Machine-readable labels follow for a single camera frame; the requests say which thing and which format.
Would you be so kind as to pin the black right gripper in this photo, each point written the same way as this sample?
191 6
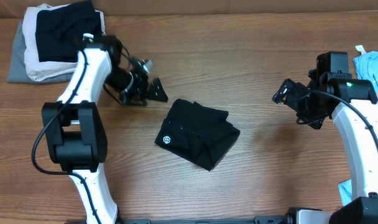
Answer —
296 90

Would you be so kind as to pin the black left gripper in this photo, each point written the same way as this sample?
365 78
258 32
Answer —
141 93

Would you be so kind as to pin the black Sydrogen t-shirt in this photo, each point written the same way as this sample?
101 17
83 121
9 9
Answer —
197 133

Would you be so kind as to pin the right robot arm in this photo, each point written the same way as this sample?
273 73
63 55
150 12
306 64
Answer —
352 105

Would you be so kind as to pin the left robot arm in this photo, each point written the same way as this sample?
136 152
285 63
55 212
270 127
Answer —
75 134

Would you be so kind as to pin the light blue t-shirt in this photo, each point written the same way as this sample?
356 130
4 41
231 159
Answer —
366 66

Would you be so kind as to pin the folded black shirt on stack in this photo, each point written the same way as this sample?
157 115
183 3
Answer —
59 32

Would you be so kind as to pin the folded beige shirt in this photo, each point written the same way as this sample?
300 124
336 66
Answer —
36 70

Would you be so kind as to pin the folded grey shirt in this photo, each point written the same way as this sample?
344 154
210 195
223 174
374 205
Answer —
17 72

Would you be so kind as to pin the brown cardboard back panel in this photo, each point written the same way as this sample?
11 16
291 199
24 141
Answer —
167 7

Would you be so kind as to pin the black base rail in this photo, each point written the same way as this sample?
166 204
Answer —
256 220

